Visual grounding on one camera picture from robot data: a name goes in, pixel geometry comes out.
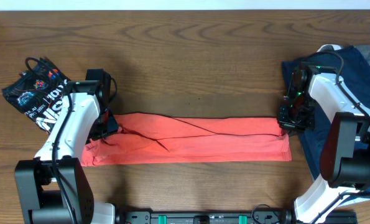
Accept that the red orange t-shirt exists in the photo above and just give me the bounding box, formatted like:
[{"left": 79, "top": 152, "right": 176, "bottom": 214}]
[{"left": 81, "top": 113, "right": 292, "bottom": 167}]

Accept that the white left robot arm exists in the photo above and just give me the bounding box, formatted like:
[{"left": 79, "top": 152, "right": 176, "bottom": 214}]
[{"left": 14, "top": 69, "right": 119, "bottom": 224}]

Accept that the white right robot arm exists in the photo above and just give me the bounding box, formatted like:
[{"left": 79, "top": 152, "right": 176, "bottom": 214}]
[{"left": 277, "top": 62, "right": 370, "bottom": 223}]

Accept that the navy blue garment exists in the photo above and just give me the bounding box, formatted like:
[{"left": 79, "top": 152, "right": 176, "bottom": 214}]
[{"left": 277, "top": 44, "right": 370, "bottom": 190}]

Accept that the black printed folded shirt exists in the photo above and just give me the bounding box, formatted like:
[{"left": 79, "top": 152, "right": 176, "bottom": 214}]
[{"left": 1, "top": 58, "right": 70, "bottom": 133}]

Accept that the grey aluminium base rail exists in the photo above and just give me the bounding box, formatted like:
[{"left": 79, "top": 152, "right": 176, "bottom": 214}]
[{"left": 122, "top": 210, "right": 358, "bottom": 224}]

